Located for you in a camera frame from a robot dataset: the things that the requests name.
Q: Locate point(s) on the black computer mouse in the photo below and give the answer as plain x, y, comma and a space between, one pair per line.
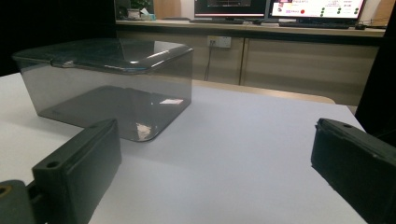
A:
360, 27

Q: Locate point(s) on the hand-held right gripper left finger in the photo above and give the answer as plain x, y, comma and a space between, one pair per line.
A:
77, 168

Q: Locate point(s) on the bright screen computer monitor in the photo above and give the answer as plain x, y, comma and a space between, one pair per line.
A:
316, 8

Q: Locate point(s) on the beige wooden cabinet counter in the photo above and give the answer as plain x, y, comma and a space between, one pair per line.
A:
295, 65

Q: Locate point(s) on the transparent grey box lid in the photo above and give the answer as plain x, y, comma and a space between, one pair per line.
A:
102, 53

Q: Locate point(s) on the black keyboard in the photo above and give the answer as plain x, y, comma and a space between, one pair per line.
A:
216, 21
314, 25

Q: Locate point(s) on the black curtain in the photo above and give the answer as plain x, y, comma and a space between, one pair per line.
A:
379, 77

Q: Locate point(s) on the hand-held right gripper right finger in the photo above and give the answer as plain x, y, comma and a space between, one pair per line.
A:
358, 168

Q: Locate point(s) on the dark screen computer monitor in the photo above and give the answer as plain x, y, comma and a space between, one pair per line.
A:
230, 7

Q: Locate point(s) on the transparent grey storage box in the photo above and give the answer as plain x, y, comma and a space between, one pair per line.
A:
106, 93

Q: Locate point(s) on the white wall socket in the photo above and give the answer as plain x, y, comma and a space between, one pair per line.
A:
219, 41

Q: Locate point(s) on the white table cover sheet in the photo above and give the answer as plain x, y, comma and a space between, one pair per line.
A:
230, 149

